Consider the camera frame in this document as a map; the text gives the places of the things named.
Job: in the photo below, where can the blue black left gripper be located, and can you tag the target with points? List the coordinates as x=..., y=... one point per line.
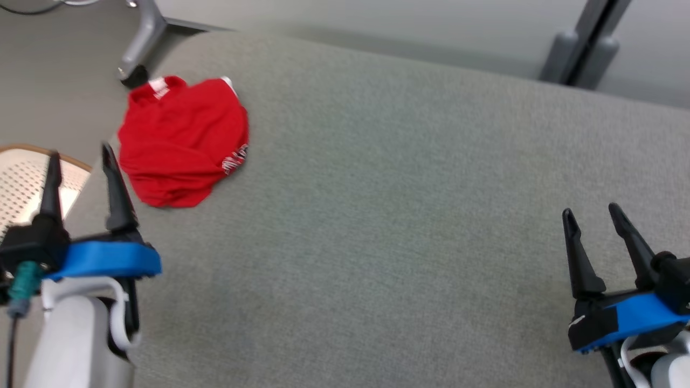
x=108, y=258

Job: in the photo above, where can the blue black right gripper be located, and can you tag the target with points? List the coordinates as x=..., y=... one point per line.
x=630, y=315

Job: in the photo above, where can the red basketball shorts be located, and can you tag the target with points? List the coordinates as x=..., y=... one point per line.
x=178, y=140

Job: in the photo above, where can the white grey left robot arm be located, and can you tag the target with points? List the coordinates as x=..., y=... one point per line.
x=70, y=345

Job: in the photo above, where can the white perforated laundry basket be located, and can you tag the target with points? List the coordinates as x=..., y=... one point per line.
x=21, y=183

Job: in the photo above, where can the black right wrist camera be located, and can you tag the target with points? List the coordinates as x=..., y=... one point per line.
x=674, y=280

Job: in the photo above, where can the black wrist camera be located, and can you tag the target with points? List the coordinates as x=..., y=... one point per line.
x=674, y=280
x=32, y=242

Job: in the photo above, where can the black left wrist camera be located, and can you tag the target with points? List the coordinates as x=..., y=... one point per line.
x=32, y=242

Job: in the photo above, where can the grey double partition post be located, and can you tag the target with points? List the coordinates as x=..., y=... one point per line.
x=558, y=59

